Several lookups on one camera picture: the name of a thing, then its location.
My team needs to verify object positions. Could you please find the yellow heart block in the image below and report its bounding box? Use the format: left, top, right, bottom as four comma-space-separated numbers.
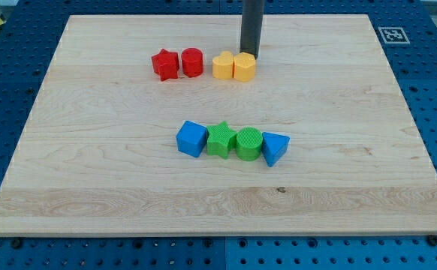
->
212, 51, 234, 80

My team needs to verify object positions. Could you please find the green star block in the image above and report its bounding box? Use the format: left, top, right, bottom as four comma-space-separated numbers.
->
206, 121, 237, 159

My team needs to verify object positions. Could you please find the blue cube block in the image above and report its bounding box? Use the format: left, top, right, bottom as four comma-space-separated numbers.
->
176, 121, 208, 158

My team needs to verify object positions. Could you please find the green cylinder block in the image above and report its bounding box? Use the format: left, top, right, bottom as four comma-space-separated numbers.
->
236, 127, 263, 161

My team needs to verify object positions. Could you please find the blue triangle block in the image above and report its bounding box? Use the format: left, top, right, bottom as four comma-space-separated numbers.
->
262, 132, 290, 167

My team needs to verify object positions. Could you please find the light wooden board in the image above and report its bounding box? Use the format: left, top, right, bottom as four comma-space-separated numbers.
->
0, 14, 437, 237

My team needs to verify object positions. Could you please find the yellow pentagon block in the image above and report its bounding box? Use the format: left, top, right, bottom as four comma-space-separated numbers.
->
234, 52, 256, 82

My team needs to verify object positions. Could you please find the red cylinder block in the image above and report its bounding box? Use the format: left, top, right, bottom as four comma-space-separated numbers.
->
181, 47, 203, 77

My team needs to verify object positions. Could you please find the red star block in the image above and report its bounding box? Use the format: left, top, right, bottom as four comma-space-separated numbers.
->
151, 49, 179, 81

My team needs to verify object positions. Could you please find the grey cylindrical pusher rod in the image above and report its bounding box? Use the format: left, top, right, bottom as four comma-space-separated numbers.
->
240, 0, 265, 59

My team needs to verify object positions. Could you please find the white fiducial marker tag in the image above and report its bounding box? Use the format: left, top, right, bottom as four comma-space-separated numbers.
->
378, 26, 410, 44

